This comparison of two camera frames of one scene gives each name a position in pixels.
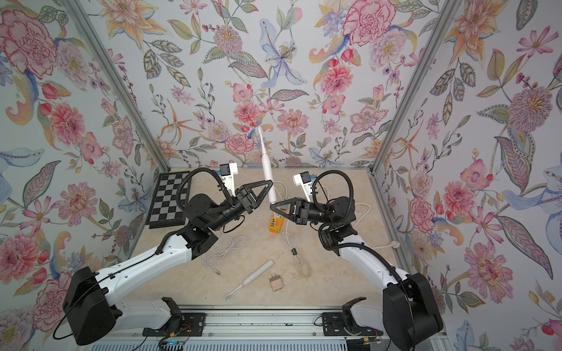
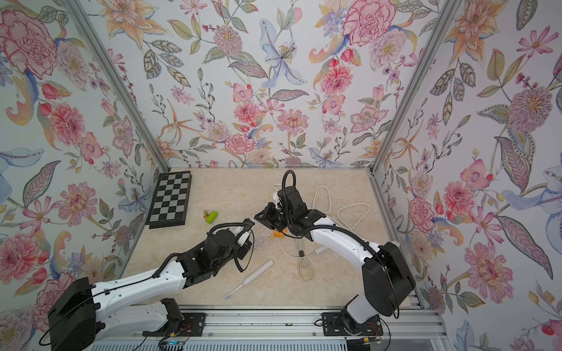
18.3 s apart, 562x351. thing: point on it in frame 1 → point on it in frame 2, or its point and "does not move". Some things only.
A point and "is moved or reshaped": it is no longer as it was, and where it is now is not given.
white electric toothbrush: (252, 278) does not move
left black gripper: (247, 199) → (246, 246)
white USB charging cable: (225, 243) is moved or reshaped
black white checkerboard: (163, 210) does not move
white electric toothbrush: (269, 180) → (320, 248)
